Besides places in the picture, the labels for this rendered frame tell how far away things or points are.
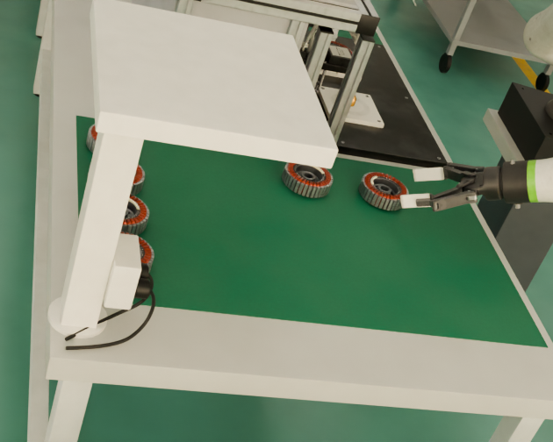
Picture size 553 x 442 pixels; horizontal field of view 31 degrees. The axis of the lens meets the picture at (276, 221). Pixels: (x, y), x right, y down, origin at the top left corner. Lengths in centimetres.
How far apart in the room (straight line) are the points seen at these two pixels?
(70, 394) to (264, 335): 35
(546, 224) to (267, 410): 95
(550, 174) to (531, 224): 77
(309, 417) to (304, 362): 102
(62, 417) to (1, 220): 143
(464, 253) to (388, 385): 53
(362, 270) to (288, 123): 63
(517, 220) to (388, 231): 78
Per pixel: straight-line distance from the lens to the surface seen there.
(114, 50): 154
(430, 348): 193
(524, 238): 296
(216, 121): 142
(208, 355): 172
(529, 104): 283
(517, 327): 210
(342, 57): 248
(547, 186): 218
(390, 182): 231
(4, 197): 324
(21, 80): 388
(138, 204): 195
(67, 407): 178
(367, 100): 264
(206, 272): 189
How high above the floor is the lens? 189
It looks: 33 degrees down
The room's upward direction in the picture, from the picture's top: 20 degrees clockwise
